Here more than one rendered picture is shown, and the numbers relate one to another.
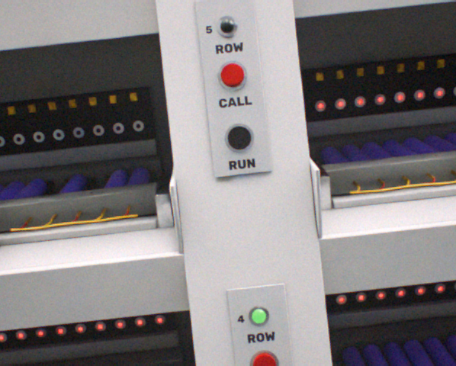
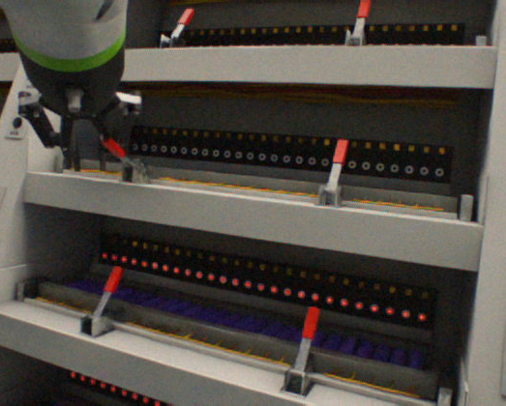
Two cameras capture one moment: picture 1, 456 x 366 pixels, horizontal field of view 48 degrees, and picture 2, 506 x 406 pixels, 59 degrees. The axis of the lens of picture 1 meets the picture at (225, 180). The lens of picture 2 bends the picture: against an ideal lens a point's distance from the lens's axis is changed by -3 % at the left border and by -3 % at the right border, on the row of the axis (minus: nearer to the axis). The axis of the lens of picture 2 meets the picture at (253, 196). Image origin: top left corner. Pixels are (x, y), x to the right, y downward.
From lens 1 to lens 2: 22 cm
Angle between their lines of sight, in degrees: 26
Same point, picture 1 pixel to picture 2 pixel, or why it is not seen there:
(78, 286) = (401, 232)
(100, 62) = (417, 129)
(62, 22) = (430, 73)
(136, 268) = (447, 228)
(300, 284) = not seen: outside the picture
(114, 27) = (462, 80)
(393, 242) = not seen: outside the picture
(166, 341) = (422, 335)
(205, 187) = not seen: outside the picture
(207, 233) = (504, 217)
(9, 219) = (350, 196)
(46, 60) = (380, 122)
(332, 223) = not seen: outside the picture
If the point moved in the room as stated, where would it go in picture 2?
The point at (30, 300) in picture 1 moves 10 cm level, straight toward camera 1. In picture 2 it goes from (366, 234) to (399, 217)
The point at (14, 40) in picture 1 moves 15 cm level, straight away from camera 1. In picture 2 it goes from (396, 79) to (364, 128)
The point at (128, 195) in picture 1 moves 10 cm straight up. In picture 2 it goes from (436, 198) to (445, 119)
